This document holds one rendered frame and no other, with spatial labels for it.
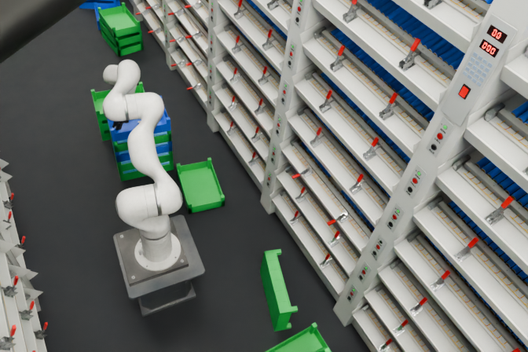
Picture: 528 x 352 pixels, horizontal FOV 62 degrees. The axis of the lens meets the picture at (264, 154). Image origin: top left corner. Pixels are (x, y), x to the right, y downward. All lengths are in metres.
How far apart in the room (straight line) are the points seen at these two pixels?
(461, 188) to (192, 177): 1.65
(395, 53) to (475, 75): 0.30
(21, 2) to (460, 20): 1.09
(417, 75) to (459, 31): 0.20
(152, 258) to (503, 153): 1.34
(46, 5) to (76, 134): 2.72
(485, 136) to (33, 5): 1.11
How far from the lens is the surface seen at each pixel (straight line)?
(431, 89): 1.29
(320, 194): 1.92
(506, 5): 1.11
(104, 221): 2.47
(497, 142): 1.22
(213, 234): 2.37
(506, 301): 1.44
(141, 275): 1.94
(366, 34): 1.44
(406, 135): 1.41
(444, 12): 1.23
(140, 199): 1.62
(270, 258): 2.09
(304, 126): 1.89
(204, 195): 2.51
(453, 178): 1.35
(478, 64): 1.16
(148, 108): 1.76
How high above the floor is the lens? 2.00
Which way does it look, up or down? 47 degrees down
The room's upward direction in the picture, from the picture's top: 9 degrees clockwise
